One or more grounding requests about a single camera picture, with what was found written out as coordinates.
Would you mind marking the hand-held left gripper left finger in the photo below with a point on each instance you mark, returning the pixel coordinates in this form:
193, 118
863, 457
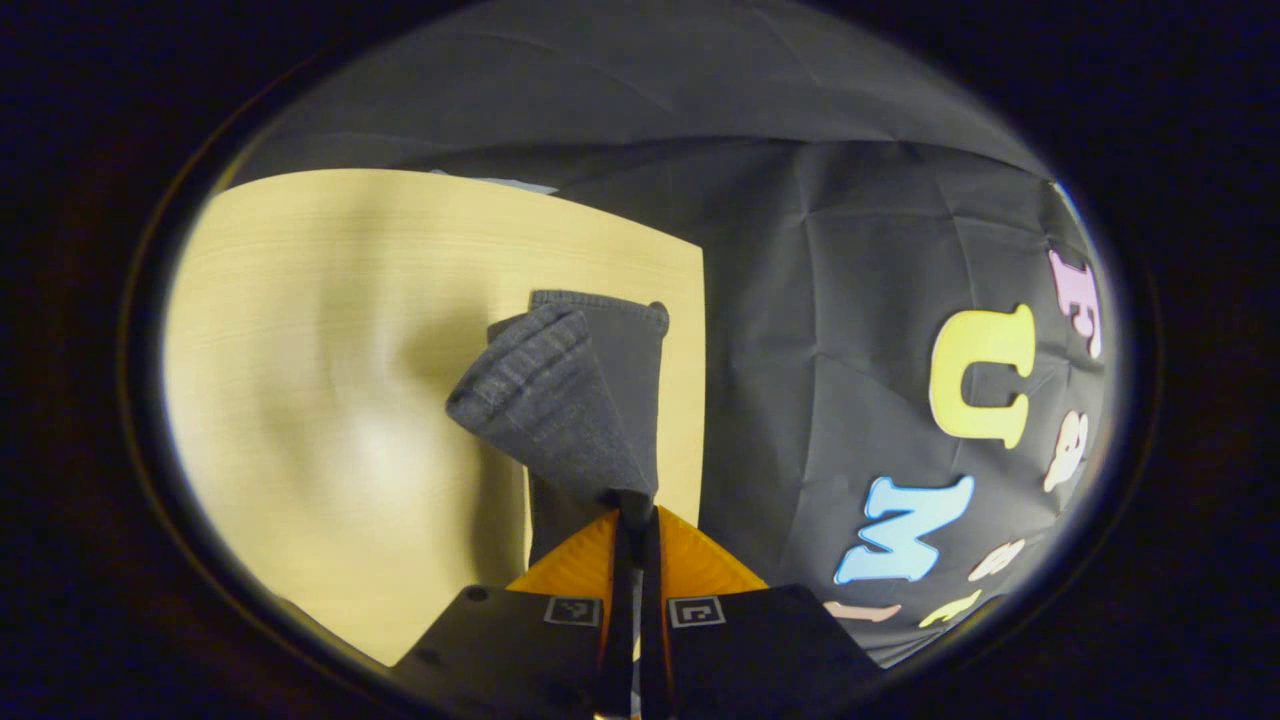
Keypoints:
618, 620

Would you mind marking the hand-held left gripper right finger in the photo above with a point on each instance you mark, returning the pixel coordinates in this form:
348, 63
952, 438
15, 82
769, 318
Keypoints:
652, 620

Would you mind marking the dark grey jeans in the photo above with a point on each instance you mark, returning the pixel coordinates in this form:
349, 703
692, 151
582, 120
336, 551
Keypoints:
560, 400

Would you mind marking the black backdrop cloth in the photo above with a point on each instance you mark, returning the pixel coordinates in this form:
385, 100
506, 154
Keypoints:
830, 350

